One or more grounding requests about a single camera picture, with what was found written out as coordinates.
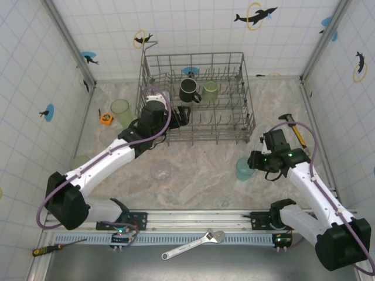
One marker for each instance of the tall green plastic cup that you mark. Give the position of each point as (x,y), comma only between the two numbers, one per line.
(121,112)

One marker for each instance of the yellow black caliper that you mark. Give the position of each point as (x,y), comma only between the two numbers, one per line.
(299,134)

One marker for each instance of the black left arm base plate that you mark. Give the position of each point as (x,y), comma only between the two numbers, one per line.
(140,219)

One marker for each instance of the orange tape measure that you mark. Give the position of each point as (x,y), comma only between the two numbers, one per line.
(106,118)

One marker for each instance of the black mug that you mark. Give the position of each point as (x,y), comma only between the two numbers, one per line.
(187,96)

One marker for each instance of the teal plastic cup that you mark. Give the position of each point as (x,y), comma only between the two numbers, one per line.
(241,172)

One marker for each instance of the aluminium mounting rail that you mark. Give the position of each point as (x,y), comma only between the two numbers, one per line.
(190,218)

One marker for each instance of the silver adjustable wrench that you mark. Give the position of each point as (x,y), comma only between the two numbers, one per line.
(193,243)

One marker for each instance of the clear round glass cup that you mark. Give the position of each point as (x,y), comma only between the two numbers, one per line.
(160,175)

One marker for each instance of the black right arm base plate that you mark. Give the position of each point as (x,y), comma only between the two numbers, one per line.
(257,218)

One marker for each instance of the small green-lit circuit board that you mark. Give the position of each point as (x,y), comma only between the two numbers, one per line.
(120,232)
(282,240)

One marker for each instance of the blue oval wall sticker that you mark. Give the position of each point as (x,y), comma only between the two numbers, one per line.
(326,22)

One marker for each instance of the yellow black screwdriver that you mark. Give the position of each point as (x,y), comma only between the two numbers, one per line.
(44,250)

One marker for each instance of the blue oval sticker black fish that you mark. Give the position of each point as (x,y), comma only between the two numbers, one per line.
(187,71)

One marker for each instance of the aluminium frame post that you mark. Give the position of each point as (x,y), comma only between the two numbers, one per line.
(70,41)
(325,38)

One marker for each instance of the pale green plastic cup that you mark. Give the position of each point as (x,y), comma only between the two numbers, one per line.
(78,162)

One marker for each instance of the shark sticker on blue oval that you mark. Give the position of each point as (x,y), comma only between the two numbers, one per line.
(89,58)

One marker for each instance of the short green plastic cup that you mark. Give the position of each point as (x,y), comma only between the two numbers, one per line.
(210,93)

